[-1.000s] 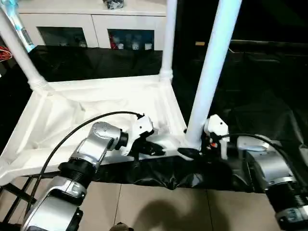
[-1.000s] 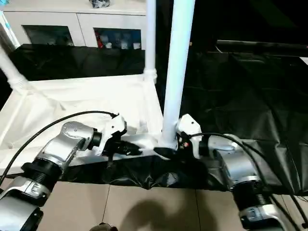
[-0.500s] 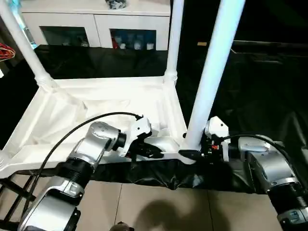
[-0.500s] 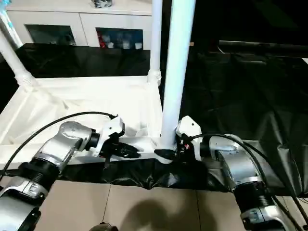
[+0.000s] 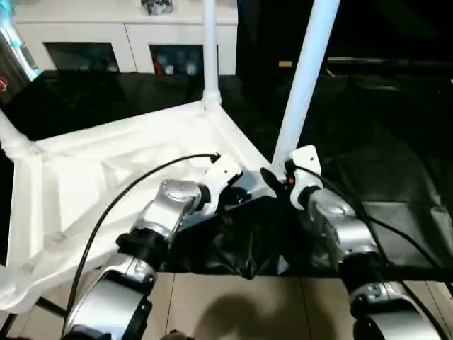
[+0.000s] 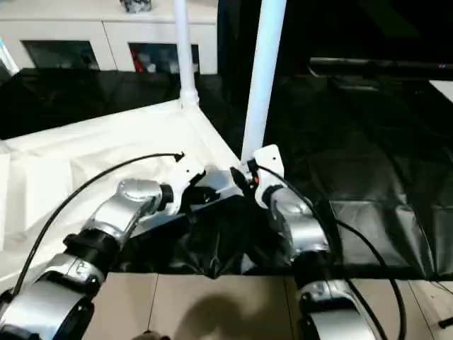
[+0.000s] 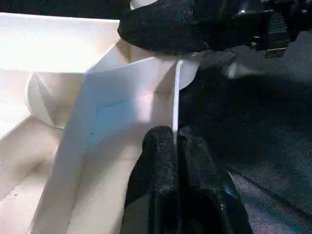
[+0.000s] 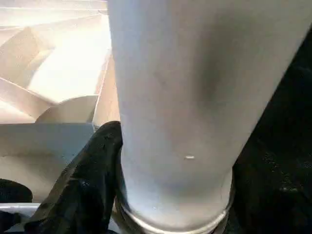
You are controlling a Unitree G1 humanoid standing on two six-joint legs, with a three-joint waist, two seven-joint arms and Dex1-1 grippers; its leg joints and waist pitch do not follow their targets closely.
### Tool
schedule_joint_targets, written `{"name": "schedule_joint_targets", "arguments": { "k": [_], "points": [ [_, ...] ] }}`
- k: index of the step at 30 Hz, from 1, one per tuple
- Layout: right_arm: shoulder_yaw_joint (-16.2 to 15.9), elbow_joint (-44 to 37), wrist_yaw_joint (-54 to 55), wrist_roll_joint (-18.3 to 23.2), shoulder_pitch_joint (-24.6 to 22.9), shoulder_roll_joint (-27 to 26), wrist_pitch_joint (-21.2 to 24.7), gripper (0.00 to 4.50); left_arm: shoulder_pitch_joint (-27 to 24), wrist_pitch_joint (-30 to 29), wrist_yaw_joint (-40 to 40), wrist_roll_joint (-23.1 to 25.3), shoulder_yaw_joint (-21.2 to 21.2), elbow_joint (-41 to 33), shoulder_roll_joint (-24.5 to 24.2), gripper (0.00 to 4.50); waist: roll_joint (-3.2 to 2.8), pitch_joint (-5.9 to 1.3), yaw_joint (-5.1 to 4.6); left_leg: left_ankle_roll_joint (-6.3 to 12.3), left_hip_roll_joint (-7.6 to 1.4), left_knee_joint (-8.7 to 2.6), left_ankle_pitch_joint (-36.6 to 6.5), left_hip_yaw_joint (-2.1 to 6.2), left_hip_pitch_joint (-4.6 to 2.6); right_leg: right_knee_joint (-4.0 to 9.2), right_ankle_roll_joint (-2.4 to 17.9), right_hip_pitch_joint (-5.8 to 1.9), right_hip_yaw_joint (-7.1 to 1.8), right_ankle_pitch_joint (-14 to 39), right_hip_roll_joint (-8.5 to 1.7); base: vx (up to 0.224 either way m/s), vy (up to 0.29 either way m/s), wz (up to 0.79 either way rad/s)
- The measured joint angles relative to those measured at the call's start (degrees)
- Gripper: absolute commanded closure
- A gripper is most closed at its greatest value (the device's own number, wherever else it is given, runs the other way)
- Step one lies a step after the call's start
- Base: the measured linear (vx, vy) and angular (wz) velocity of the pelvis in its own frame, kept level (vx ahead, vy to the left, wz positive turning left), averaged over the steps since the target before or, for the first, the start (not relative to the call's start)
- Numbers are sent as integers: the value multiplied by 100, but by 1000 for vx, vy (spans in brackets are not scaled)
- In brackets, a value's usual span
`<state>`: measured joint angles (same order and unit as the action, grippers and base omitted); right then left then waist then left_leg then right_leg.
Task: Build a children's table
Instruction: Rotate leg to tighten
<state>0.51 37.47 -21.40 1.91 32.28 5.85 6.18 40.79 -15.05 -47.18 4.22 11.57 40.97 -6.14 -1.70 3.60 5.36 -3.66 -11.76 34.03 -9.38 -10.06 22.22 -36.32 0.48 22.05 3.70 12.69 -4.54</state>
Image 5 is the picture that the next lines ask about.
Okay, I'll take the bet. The black work mat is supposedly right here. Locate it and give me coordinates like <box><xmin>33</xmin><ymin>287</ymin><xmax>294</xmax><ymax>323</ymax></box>
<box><xmin>0</xmin><ymin>67</ymin><xmax>453</xmax><ymax>278</ymax></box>

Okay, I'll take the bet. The white plastic table top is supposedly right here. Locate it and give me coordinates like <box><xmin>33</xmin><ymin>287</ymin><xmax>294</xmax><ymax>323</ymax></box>
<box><xmin>0</xmin><ymin>99</ymin><xmax>281</xmax><ymax>314</ymax></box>

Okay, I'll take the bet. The shiny ornament on cabinet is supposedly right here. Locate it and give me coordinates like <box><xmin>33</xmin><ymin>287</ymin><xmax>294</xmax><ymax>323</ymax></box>
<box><xmin>141</xmin><ymin>0</ymin><xmax>175</xmax><ymax>16</ymax></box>

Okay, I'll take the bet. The white cabinet with glass doors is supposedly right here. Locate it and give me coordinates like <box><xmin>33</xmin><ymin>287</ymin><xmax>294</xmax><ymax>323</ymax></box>
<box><xmin>14</xmin><ymin>0</ymin><xmax>240</xmax><ymax>76</ymax></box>

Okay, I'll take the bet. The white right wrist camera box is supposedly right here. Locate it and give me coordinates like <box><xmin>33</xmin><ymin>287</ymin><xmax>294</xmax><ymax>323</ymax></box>
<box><xmin>286</xmin><ymin>144</ymin><xmax>323</xmax><ymax>208</ymax></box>

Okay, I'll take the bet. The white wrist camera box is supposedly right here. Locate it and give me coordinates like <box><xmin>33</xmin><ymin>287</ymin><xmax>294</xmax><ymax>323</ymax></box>
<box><xmin>286</xmin><ymin>144</ymin><xmax>323</xmax><ymax>208</ymax></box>
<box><xmin>201</xmin><ymin>157</ymin><xmax>246</xmax><ymax>208</ymax></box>

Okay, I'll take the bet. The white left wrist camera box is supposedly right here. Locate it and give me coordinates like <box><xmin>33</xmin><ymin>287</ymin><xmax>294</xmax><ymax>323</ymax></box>
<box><xmin>201</xmin><ymin>157</ymin><xmax>246</xmax><ymax>208</ymax></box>

